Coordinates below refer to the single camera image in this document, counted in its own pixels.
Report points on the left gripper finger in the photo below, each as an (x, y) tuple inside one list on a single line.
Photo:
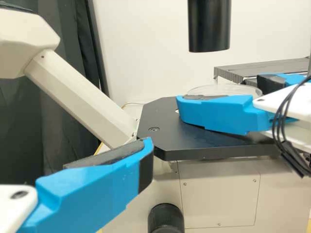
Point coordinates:
[(97, 184)]

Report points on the black platform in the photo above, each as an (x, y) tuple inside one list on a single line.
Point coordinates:
[(255, 70)]

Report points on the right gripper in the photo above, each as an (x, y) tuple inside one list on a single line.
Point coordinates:
[(291, 102)]

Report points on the petri dish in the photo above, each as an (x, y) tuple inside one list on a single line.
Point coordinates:
[(211, 91)]

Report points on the cream microscope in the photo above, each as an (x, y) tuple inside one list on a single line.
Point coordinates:
[(218, 194)]

